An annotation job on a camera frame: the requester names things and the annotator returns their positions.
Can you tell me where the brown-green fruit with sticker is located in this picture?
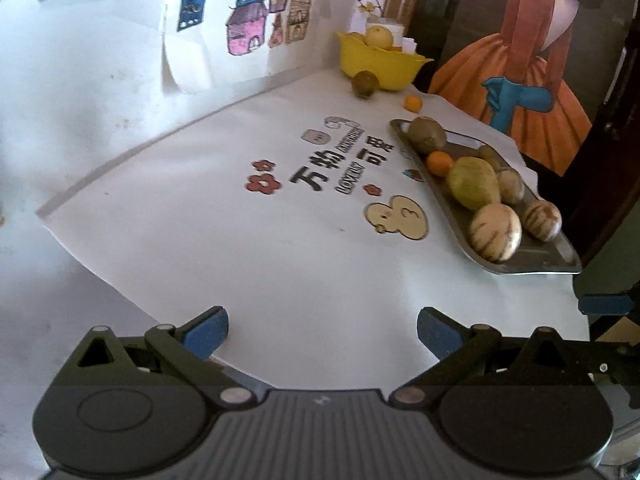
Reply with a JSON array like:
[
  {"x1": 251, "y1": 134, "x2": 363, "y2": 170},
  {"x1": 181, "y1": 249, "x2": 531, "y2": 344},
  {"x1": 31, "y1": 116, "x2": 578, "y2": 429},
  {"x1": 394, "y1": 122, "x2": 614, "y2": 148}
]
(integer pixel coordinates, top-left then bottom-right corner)
[{"x1": 407, "y1": 116, "x2": 448, "y2": 156}]

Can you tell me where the yellow pear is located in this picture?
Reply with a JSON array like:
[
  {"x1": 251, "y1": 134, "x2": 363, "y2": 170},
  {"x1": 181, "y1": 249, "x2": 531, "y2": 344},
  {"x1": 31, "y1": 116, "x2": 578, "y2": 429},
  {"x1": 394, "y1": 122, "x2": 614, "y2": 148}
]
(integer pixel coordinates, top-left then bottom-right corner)
[{"x1": 364, "y1": 25, "x2": 395, "y2": 51}]

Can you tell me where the large pale striped pepino melon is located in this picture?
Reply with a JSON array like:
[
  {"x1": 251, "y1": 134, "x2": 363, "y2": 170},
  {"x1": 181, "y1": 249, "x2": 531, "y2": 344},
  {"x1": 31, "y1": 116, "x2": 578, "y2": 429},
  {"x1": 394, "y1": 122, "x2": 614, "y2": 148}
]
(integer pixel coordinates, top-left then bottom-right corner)
[{"x1": 468, "y1": 202, "x2": 523, "y2": 264}]

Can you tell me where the yellow bowl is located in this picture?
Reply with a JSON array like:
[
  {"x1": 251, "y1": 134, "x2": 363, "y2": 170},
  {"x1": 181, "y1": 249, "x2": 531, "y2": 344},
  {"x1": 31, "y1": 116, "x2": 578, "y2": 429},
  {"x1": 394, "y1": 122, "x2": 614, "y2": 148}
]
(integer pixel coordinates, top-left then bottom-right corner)
[{"x1": 334, "y1": 30, "x2": 435, "y2": 92}]

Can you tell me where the orange dress wall poster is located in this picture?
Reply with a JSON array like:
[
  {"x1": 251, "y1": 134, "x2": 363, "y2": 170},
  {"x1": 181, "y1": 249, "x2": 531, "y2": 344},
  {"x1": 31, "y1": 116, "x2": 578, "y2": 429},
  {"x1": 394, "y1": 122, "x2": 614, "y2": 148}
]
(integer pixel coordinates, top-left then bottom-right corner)
[{"x1": 427, "y1": 0, "x2": 632, "y2": 177}]

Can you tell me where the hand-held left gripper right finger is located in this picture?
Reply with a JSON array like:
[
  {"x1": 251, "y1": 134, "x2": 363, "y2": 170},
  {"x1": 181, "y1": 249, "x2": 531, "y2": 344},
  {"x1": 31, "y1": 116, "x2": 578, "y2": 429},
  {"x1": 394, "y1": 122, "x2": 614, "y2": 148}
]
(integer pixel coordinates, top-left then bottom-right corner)
[{"x1": 389, "y1": 306, "x2": 568, "y2": 408}]

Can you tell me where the small kiwi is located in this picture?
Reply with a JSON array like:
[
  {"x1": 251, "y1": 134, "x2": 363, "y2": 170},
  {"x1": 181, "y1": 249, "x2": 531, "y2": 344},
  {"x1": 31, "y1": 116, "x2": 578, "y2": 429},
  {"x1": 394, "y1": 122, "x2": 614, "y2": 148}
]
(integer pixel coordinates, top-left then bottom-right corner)
[{"x1": 477, "y1": 144, "x2": 503, "y2": 171}]

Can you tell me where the dark wooden frame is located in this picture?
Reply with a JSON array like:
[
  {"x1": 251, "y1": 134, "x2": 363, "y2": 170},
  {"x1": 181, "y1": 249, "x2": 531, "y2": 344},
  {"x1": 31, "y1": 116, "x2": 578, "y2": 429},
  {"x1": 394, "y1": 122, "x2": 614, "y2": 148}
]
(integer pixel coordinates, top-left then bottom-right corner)
[{"x1": 562, "y1": 30, "x2": 640, "y2": 266}]

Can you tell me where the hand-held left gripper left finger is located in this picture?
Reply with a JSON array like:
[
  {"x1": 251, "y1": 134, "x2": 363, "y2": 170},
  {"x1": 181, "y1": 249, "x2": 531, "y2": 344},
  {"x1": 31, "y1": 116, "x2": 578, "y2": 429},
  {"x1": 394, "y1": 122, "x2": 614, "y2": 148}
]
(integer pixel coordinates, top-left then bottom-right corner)
[{"x1": 75, "y1": 305, "x2": 257, "y2": 408}]

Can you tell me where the house drawings paper sheet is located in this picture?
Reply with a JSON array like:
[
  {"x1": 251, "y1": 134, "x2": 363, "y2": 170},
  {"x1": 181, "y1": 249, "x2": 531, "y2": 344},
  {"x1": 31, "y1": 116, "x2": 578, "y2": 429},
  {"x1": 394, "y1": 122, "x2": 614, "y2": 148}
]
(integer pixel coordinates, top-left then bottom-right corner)
[{"x1": 159, "y1": 0, "x2": 368, "y2": 97}]

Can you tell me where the dark passion fruit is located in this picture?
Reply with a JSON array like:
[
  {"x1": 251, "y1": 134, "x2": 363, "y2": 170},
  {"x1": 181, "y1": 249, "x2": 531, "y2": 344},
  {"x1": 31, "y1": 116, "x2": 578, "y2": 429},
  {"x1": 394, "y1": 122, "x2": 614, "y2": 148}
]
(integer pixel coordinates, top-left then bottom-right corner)
[{"x1": 350, "y1": 70, "x2": 379, "y2": 99}]

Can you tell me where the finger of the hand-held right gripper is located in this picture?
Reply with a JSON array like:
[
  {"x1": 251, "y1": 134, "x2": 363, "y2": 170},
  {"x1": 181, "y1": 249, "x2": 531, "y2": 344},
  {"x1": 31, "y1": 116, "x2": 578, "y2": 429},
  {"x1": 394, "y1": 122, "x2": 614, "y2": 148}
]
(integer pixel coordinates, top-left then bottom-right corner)
[
  {"x1": 562, "y1": 337, "x2": 640, "y2": 391},
  {"x1": 572, "y1": 280, "x2": 640, "y2": 318}
]

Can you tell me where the large green mango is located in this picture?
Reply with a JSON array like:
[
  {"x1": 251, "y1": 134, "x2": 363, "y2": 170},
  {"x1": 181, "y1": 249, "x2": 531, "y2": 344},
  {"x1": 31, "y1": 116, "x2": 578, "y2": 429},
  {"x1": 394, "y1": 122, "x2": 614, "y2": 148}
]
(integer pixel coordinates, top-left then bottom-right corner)
[{"x1": 446, "y1": 156, "x2": 502, "y2": 212}]

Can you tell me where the dark striped pepino melon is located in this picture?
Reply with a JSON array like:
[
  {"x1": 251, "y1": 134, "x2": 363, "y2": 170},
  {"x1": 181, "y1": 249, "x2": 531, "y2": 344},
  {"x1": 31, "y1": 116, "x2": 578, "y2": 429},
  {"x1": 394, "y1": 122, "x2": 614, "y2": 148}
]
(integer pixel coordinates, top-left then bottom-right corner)
[{"x1": 521, "y1": 199, "x2": 563, "y2": 242}]

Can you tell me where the white printed table sheet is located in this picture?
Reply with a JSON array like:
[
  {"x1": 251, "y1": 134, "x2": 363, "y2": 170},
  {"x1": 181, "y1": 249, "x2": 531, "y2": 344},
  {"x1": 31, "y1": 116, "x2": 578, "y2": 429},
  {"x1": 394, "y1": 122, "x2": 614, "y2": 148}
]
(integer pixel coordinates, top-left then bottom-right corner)
[{"x1": 35, "y1": 66, "x2": 592, "y2": 397}]

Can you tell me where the metal tray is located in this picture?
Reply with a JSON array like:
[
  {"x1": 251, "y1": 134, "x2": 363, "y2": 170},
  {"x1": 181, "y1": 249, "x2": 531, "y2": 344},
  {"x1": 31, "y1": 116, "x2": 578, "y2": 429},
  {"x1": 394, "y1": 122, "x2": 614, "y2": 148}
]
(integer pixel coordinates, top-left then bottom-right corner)
[{"x1": 389, "y1": 117, "x2": 584, "y2": 276}]

